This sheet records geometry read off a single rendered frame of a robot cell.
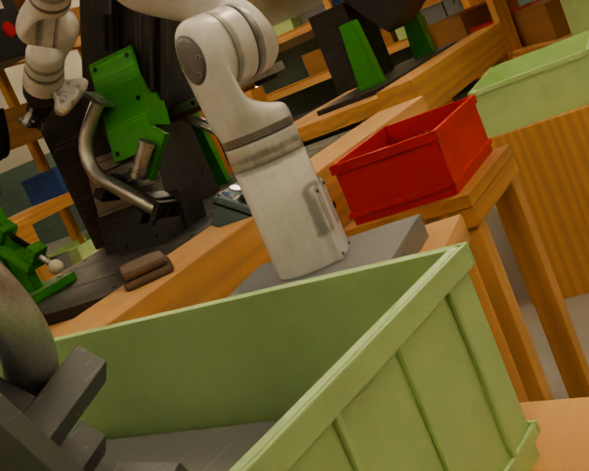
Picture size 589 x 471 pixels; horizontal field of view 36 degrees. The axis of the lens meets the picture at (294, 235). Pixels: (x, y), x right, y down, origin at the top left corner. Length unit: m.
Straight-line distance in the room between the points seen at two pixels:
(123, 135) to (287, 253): 0.84
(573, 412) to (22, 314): 0.45
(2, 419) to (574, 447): 0.41
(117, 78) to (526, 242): 0.89
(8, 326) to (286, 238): 0.65
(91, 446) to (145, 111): 1.29
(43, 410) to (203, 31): 0.64
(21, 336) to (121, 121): 1.42
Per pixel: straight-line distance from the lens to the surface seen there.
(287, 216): 1.08
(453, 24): 5.45
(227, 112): 1.07
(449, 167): 1.61
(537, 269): 1.92
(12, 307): 0.47
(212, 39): 1.06
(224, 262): 1.49
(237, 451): 0.77
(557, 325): 1.96
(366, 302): 0.70
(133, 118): 1.86
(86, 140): 1.90
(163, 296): 1.34
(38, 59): 1.71
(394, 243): 1.07
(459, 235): 1.19
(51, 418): 0.50
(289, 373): 0.77
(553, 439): 0.73
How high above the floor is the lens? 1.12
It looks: 10 degrees down
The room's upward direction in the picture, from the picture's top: 23 degrees counter-clockwise
